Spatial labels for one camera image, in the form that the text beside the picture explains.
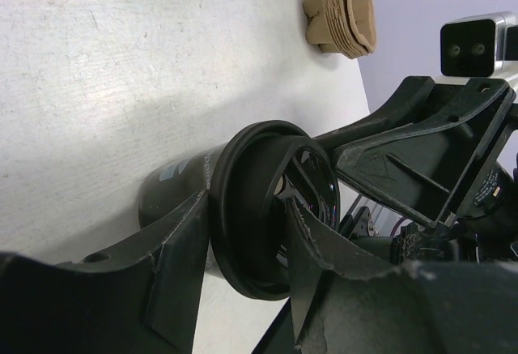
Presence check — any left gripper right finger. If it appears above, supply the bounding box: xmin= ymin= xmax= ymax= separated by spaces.
xmin=287 ymin=198 xmax=517 ymax=353

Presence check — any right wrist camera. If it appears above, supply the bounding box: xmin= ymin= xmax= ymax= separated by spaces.
xmin=436 ymin=11 xmax=517 ymax=89

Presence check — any black cup lid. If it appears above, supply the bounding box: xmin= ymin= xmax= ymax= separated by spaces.
xmin=209 ymin=120 xmax=340 ymax=301

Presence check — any brown pulp cup carrier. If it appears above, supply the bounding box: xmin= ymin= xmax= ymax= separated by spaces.
xmin=302 ymin=0 xmax=377 ymax=59

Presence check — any black coffee cup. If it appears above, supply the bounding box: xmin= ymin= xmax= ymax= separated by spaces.
xmin=137 ymin=143 xmax=223 ymax=280

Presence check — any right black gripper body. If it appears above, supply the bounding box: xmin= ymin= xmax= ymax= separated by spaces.
xmin=435 ymin=80 xmax=516 ymax=226

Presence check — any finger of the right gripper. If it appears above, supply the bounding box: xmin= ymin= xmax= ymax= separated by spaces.
xmin=333 ymin=83 xmax=516 ymax=227
xmin=314 ymin=76 xmax=435 ymax=143

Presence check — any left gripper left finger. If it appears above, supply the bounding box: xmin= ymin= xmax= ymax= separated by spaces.
xmin=1 ymin=192 xmax=208 ymax=353

